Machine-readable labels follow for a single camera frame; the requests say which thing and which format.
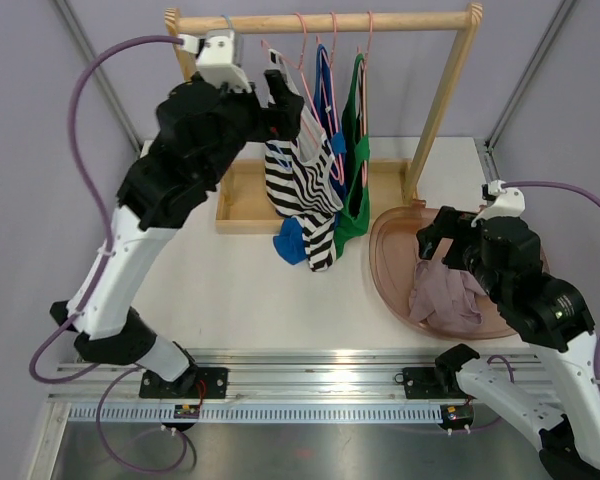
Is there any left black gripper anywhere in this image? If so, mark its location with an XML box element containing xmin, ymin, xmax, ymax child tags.
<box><xmin>201</xmin><ymin>68</ymin><xmax>303</xmax><ymax>184</ymax></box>

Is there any pink hanger of striped top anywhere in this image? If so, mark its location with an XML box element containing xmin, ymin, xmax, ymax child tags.
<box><xmin>259</xmin><ymin>12</ymin><xmax>349</xmax><ymax>184</ymax></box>

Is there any light blue wire hanger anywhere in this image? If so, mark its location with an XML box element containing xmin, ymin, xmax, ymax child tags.
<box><xmin>223</xmin><ymin>15</ymin><xmax>299</xmax><ymax>173</ymax></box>

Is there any mauve pink tank top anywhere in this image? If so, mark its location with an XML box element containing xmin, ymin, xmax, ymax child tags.
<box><xmin>408</xmin><ymin>260</ymin><xmax>485</xmax><ymax>334</ymax></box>

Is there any black white striped tank top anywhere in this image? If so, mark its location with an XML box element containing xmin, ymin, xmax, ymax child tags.
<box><xmin>263</xmin><ymin>49</ymin><xmax>345</xmax><ymax>273</ymax></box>

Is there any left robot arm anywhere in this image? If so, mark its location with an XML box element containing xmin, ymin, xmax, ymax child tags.
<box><xmin>50</xmin><ymin>69</ymin><xmax>305</xmax><ymax>398</ymax></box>

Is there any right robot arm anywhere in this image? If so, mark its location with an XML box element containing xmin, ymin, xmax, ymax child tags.
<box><xmin>416</xmin><ymin>206</ymin><xmax>600</xmax><ymax>479</ymax></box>

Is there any pink hanger of blue top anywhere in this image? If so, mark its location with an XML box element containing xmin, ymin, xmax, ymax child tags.
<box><xmin>314</xmin><ymin>12</ymin><xmax>349</xmax><ymax>184</ymax></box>

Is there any green tank top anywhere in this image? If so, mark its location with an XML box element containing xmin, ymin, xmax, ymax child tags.
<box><xmin>334</xmin><ymin>53</ymin><xmax>371</xmax><ymax>259</ymax></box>

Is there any pink hanger of green top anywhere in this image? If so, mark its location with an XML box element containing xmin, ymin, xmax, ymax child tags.
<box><xmin>358</xmin><ymin>10</ymin><xmax>374</xmax><ymax>187</ymax></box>

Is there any blue tank top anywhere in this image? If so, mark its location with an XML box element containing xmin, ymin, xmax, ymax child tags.
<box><xmin>265</xmin><ymin>47</ymin><xmax>346</xmax><ymax>272</ymax></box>

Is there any translucent pink plastic basin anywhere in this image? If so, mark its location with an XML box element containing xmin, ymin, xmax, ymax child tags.
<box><xmin>369</xmin><ymin>201</ymin><xmax>515</xmax><ymax>341</ymax></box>

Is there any wooden clothes rack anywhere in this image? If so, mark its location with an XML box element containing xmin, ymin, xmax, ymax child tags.
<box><xmin>164</xmin><ymin>3</ymin><xmax>483</xmax><ymax>235</ymax></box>

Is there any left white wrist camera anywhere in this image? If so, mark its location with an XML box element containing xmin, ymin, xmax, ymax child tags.
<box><xmin>178</xmin><ymin>28</ymin><xmax>253</xmax><ymax>93</ymax></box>

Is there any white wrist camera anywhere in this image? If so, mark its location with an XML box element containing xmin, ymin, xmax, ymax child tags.
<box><xmin>471</xmin><ymin>180</ymin><xmax>526</xmax><ymax>227</ymax></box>
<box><xmin>178</xmin><ymin>28</ymin><xmax>253</xmax><ymax>93</ymax></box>

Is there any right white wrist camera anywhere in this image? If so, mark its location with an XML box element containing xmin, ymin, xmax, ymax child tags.
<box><xmin>471</xmin><ymin>180</ymin><xmax>526</xmax><ymax>227</ymax></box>

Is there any right aluminium frame post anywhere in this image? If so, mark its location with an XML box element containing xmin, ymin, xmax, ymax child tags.
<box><xmin>484</xmin><ymin>0</ymin><xmax>580</xmax><ymax>154</ymax></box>

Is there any aluminium frame post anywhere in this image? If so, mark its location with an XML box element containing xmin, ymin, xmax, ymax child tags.
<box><xmin>50</xmin><ymin>0</ymin><xmax>142</xmax><ymax>153</ymax></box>
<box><xmin>484</xmin><ymin>0</ymin><xmax>580</xmax><ymax>154</ymax></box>

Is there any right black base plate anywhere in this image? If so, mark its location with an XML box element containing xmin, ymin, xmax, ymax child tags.
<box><xmin>393</xmin><ymin>367</ymin><xmax>465</xmax><ymax>400</ymax></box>

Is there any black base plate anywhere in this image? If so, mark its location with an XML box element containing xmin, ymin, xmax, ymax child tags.
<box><xmin>393</xmin><ymin>367</ymin><xmax>465</xmax><ymax>400</ymax></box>
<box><xmin>139</xmin><ymin>367</ymin><xmax>229</xmax><ymax>400</ymax></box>

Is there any aluminium mounting rail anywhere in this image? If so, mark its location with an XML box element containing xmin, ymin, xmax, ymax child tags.
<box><xmin>47</xmin><ymin>348</ymin><xmax>558</xmax><ymax>404</ymax></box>

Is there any left aluminium frame post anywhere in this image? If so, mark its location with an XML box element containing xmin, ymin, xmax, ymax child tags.
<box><xmin>50</xmin><ymin>0</ymin><xmax>142</xmax><ymax>153</ymax></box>

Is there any white slotted cable duct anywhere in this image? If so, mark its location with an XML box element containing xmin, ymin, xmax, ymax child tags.
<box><xmin>69</xmin><ymin>403</ymin><xmax>442</xmax><ymax>424</ymax></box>

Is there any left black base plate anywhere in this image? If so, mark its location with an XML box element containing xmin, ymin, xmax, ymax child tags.
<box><xmin>139</xmin><ymin>367</ymin><xmax>229</xmax><ymax>400</ymax></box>

